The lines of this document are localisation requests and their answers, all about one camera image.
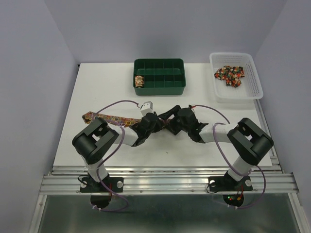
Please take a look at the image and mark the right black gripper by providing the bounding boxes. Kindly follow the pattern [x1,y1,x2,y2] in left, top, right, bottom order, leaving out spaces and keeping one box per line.
[157,104,190,134]

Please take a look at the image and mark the colourful squares patterned tie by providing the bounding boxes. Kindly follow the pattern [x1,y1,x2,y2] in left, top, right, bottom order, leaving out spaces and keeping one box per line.
[82,111,171,129]

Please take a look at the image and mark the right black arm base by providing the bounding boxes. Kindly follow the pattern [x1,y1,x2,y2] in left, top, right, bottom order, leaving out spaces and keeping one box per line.
[207,176,253,193]

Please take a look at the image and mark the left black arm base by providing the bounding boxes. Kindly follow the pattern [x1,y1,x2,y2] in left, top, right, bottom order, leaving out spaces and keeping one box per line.
[77,176,124,193]

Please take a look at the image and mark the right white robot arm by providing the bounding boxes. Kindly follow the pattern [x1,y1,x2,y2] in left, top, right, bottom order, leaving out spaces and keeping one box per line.
[159,105,274,189]

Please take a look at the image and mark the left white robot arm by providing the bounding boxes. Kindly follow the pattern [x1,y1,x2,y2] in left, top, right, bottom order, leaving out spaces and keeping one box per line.
[72,113,164,191]

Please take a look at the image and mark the green divided organizer tray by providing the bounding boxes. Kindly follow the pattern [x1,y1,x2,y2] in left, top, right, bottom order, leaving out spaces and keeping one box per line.
[132,58,186,96]

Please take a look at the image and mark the rolled patterned tie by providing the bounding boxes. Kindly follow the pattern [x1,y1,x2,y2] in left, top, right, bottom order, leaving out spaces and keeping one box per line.
[134,75,145,88]

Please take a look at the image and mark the dark floral tie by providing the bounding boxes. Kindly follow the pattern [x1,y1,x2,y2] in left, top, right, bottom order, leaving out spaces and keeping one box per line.
[214,66,245,88]

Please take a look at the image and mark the white plastic basket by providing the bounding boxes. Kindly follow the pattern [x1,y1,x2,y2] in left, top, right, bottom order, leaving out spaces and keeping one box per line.
[209,52,263,103]

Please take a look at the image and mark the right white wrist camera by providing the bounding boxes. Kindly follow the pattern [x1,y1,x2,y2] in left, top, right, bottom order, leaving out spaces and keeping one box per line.
[188,104,196,113]

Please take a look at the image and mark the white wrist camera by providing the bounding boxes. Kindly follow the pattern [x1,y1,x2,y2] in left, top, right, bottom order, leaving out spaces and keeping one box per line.
[140,101,153,117]
[188,104,196,113]

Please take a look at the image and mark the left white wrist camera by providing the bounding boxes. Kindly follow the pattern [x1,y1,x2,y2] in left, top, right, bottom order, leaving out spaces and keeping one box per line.
[140,101,153,117]

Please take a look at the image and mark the aluminium frame rail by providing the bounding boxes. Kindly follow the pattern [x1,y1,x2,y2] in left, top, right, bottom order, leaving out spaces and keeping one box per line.
[30,101,311,233]

